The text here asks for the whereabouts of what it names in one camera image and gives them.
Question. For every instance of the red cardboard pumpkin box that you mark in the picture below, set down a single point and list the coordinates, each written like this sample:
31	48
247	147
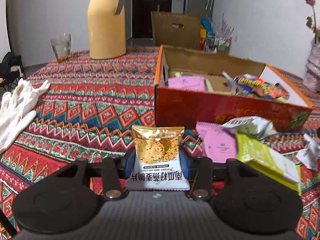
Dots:
176	107

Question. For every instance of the pink snack packet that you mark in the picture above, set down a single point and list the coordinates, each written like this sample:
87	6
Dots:
195	83
219	145

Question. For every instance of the white cloth glove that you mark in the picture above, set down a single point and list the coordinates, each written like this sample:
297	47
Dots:
17	110

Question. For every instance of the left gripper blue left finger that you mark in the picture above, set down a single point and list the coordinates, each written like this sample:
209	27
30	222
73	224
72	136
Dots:
129	162

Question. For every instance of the silver white snack packet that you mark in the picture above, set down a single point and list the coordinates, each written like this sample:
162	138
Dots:
253	126

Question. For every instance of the red orange chip bag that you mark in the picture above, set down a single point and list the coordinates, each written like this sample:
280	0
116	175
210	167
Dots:
253	86

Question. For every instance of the green white snack bar packet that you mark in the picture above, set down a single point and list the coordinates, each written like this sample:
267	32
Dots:
267	161

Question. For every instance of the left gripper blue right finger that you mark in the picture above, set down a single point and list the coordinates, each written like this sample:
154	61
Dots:
185	162

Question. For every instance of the wire storage cart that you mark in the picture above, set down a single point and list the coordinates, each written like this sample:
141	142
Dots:
217	44

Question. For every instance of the yellow thermos jug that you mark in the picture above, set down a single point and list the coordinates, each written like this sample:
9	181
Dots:
106	29

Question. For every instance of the white snack wrapper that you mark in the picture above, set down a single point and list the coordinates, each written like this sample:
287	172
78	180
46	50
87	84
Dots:
309	156

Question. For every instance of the drinking glass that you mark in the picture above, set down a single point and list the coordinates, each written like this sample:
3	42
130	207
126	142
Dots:
61	47

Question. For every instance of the dark entrance door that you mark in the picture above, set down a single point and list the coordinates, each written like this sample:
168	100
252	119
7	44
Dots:
141	15

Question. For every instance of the pink textured flower vase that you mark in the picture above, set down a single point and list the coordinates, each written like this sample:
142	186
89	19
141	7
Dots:
311	78

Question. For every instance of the patterned red tablecloth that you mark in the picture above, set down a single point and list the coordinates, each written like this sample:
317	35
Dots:
87	113

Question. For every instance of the dried pink roses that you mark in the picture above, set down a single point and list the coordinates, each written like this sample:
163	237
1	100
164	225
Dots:
311	21

